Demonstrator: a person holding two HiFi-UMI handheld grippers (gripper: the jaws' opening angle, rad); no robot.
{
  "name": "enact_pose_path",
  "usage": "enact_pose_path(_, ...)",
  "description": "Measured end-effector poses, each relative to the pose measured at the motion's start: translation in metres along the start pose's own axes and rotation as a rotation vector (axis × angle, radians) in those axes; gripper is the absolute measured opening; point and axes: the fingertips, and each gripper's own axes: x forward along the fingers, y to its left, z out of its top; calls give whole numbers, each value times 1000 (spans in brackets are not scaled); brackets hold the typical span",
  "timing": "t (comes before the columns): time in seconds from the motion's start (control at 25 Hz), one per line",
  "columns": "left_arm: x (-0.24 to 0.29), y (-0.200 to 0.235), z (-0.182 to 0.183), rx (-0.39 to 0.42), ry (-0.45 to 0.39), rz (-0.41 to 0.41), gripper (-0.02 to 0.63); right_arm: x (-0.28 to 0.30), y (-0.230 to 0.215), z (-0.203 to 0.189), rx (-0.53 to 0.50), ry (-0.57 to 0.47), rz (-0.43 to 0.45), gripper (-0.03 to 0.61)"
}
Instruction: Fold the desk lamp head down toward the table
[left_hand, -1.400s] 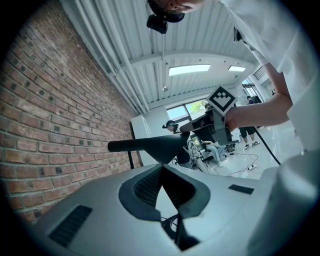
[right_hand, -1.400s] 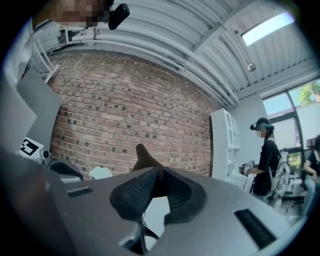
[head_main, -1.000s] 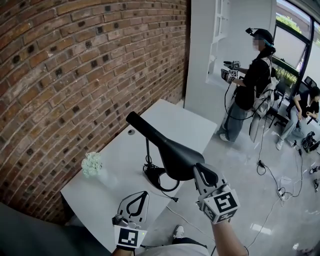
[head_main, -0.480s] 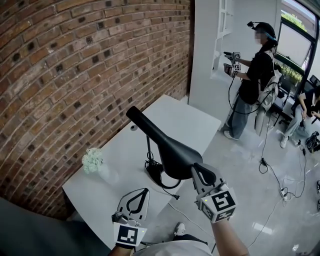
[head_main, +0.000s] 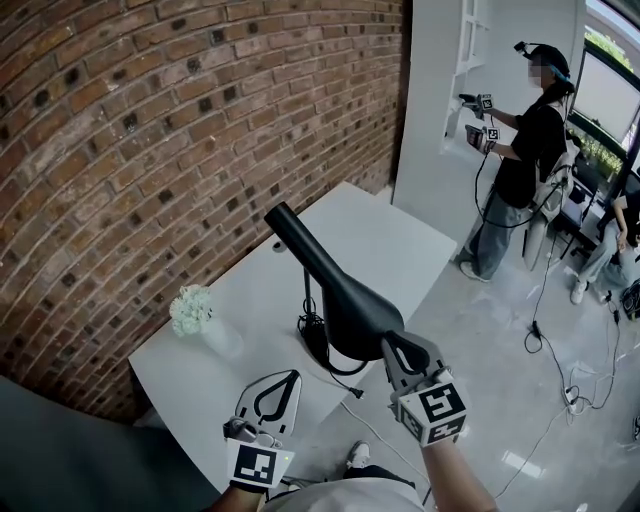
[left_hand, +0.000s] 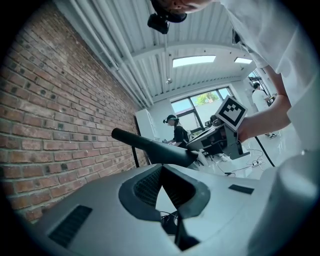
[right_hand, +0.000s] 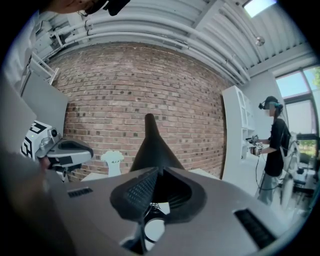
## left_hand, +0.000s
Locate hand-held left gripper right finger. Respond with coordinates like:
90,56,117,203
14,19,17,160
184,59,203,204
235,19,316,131
162,163,276,256

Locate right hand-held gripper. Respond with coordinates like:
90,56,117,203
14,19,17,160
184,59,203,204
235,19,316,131
186,94,251,161

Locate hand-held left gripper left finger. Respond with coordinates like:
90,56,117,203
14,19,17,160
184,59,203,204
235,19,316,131
31,163,181,256

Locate black desk lamp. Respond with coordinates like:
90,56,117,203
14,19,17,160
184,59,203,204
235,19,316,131
111,127,200,169

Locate person's right forearm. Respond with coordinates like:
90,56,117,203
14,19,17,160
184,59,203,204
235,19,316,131
236,93,293,142

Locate black framed window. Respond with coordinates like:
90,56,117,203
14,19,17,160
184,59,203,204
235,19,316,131
170,86,235,131

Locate white shelf cabinet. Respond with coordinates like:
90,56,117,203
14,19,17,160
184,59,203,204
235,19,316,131
134,108,161,144

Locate large ceiling light panel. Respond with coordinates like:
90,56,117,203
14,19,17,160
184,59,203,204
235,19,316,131
172,55,217,69

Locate small ceiling light panel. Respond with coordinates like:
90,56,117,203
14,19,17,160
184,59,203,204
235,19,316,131
234,56,254,65

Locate white ceiling pipes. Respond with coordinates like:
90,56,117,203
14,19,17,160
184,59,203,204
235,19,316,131
69,0,154,109

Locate person's white shirt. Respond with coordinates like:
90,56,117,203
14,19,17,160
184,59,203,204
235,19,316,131
219,0,320,141

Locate person's face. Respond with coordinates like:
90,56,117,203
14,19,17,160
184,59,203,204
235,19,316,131
159,0,221,15

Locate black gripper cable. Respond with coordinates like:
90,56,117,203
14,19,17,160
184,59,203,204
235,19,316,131
253,134,276,168

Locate black head-mounted camera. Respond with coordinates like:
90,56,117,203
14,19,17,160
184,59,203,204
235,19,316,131
147,11,188,35

